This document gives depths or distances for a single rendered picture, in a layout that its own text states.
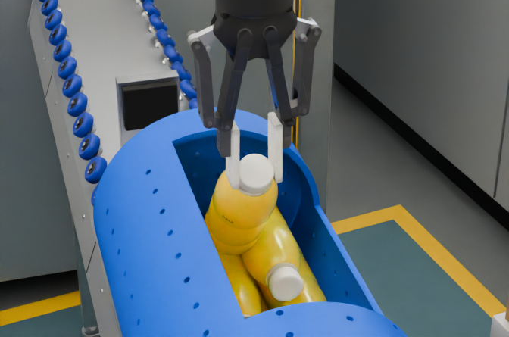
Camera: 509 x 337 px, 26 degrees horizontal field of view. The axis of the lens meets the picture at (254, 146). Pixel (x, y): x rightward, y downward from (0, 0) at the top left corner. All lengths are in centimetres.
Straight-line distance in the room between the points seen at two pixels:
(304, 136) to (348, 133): 173
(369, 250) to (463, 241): 29
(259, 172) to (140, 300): 18
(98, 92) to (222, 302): 106
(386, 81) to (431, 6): 42
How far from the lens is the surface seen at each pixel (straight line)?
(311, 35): 109
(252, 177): 114
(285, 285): 129
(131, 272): 122
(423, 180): 356
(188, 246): 116
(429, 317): 301
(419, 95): 356
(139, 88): 176
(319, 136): 208
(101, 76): 214
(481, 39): 321
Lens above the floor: 189
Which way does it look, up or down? 31 degrees down
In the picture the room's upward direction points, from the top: straight up
